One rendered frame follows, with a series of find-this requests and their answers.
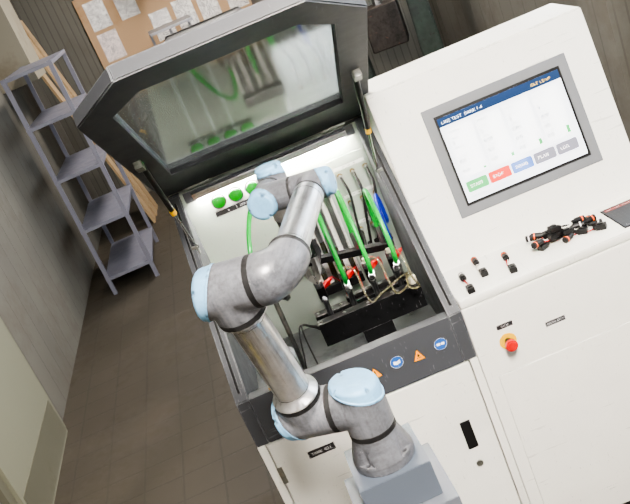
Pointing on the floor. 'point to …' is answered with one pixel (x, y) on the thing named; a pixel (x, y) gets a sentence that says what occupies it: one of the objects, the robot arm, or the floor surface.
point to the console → (391, 87)
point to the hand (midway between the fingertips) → (315, 278)
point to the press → (382, 11)
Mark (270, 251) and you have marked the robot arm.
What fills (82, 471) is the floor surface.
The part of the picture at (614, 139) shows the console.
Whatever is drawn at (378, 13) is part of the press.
